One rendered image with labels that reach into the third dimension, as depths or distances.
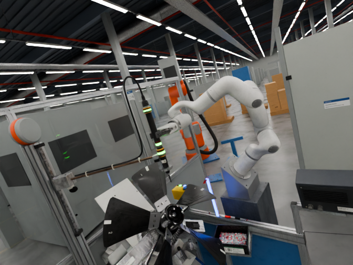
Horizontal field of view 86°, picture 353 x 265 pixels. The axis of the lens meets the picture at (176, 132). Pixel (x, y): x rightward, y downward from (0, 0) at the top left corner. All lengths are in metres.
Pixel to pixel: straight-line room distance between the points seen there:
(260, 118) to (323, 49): 1.38
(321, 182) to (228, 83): 0.66
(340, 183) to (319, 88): 1.51
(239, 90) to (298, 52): 1.47
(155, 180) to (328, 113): 1.99
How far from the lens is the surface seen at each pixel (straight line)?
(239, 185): 1.56
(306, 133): 2.64
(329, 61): 2.49
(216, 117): 9.06
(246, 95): 1.10
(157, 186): 1.20
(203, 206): 2.72
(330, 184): 1.16
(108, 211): 1.06
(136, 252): 1.17
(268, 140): 1.36
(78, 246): 1.52
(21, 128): 1.33
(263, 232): 1.51
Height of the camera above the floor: 1.82
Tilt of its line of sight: 10 degrees down
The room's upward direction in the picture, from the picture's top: 17 degrees counter-clockwise
